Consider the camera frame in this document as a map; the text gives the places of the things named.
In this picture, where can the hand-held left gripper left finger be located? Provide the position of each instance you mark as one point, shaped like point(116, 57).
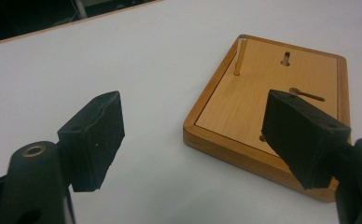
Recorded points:
point(92, 140)

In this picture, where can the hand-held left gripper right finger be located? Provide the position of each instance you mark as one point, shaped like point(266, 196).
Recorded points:
point(303, 137)

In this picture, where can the wooden photo frame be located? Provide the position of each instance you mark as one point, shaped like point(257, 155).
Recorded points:
point(232, 105)

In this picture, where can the wooden frame support peg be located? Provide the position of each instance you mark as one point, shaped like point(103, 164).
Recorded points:
point(240, 59)

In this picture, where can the grey metal stand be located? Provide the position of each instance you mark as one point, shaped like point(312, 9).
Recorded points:
point(81, 7)

